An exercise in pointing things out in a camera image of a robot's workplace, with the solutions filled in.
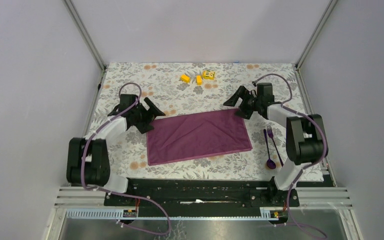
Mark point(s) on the aluminium frame post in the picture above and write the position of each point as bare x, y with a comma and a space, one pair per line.
317, 31
81, 27

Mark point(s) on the purple plastic spoon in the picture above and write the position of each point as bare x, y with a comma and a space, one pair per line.
269, 163

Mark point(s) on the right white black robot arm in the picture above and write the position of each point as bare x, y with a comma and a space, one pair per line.
305, 140

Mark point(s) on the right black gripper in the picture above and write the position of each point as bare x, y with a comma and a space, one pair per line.
241, 93

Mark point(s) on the yellow block left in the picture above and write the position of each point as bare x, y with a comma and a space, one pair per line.
184, 78

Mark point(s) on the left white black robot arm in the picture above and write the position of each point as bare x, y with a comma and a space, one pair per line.
88, 160

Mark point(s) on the yellow block middle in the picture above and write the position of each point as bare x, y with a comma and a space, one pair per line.
198, 80

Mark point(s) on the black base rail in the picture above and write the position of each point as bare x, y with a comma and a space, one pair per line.
208, 198

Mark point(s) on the right aluminium frame post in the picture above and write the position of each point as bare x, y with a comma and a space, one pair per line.
317, 31

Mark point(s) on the yellow patterned block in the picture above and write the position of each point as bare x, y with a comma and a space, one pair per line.
208, 75

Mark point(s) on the purple cloth napkin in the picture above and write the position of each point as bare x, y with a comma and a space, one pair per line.
195, 136

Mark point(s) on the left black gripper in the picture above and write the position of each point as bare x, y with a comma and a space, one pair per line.
144, 126

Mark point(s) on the left aluminium frame post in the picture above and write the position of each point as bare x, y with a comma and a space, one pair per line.
81, 27

